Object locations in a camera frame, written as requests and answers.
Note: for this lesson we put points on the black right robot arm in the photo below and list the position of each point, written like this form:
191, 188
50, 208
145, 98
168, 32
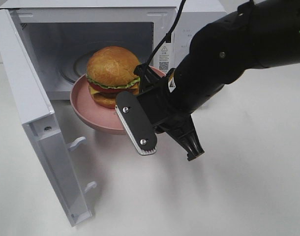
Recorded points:
255, 36

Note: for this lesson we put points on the glass microwave turntable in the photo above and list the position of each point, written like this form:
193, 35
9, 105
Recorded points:
73, 65

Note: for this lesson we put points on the white microwave door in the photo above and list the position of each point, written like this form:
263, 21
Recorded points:
39, 121

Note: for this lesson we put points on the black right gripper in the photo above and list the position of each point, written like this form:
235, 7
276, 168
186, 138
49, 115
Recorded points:
163, 114

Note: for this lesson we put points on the white microwave oven body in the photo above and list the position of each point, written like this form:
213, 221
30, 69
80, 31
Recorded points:
52, 27

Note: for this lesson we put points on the pink round plate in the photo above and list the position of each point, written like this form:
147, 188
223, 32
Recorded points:
92, 114

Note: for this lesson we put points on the burger with sesame-free bun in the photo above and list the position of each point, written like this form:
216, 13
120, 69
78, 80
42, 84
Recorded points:
111, 71

